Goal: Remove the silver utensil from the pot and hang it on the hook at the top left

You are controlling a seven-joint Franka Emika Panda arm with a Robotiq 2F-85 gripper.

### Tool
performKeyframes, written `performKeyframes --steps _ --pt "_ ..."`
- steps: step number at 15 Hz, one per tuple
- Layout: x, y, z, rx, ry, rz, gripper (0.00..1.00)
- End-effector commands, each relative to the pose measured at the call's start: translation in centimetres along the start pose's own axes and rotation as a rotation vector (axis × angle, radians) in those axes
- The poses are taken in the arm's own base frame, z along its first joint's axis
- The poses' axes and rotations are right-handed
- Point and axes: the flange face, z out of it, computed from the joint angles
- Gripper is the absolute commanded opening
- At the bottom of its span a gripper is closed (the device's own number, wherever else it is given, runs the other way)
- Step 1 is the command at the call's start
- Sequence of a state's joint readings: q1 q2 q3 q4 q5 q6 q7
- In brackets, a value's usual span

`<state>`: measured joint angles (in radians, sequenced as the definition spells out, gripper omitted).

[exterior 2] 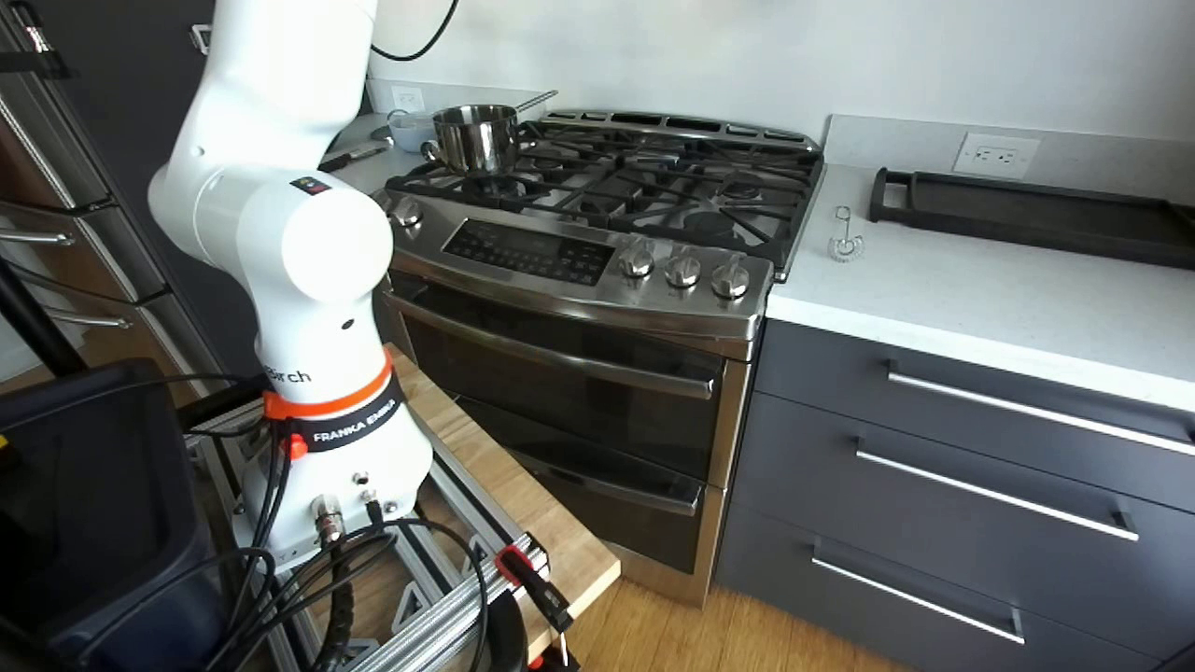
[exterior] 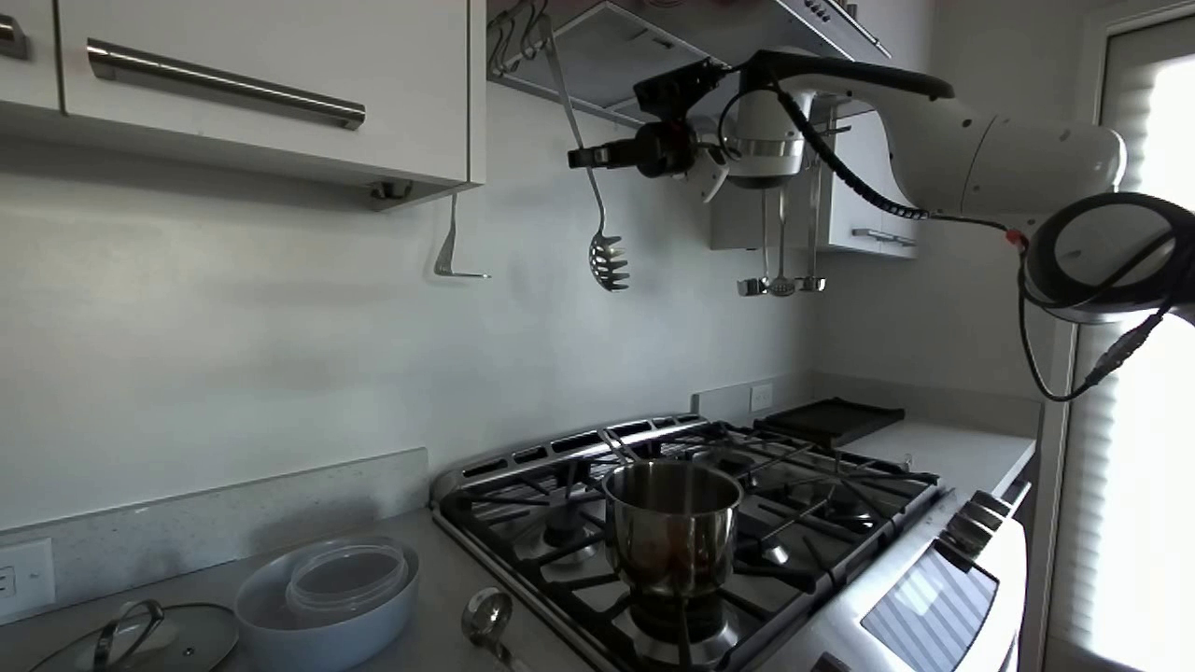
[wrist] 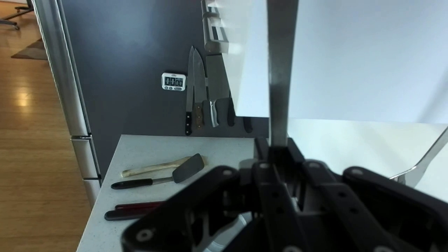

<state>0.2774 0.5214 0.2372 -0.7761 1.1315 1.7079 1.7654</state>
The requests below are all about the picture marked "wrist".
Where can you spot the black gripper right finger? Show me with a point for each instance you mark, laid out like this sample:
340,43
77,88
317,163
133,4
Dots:
372,210

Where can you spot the wooden utensil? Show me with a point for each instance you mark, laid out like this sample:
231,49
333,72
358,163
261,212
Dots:
148,168

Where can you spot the dark furniture legs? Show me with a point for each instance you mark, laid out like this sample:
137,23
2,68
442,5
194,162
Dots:
14,15

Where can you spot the black spatula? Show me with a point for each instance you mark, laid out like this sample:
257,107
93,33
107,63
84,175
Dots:
189,168

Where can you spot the silver slotted spatula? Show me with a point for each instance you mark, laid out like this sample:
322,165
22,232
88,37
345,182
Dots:
434,155

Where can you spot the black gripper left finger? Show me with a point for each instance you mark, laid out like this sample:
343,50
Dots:
196,204

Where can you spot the large chef knife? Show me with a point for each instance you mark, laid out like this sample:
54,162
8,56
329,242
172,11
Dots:
191,78

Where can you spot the white upper cabinet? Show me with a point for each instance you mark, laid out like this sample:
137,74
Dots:
246,56

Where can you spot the stainless steel refrigerator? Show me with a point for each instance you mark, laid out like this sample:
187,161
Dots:
60,92

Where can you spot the white digital timer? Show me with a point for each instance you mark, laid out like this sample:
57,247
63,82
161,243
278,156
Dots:
173,81

